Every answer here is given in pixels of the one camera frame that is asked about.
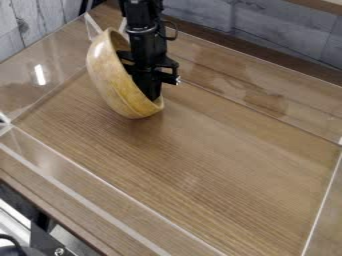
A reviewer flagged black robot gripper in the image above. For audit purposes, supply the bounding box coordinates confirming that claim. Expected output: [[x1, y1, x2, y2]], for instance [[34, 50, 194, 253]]
[[117, 24, 181, 101]]

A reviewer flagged round wooden bowl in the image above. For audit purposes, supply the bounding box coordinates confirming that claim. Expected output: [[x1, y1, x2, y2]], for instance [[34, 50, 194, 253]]
[[86, 27, 165, 119]]

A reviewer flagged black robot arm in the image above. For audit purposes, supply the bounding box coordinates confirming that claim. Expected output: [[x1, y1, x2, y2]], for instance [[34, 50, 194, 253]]
[[117, 0, 179, 101]]

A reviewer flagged clear acrylic corner bracket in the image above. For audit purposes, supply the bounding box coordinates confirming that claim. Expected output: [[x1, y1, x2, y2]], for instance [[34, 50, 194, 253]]
[[85, 13, 129, 41]]

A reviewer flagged clear acrylic tray wall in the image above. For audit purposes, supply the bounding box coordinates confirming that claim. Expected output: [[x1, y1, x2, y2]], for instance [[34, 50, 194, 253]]
[[0, 16, 342, 256]]

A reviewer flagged black metal bracket with bolt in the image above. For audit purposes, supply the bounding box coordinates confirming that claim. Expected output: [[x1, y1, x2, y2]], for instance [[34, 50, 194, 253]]
[[28, 223, 78, 256]]

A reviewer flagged black cable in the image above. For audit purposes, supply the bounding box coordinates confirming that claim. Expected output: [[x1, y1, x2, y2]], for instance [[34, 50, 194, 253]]
[[0, 233, 22, 256]]

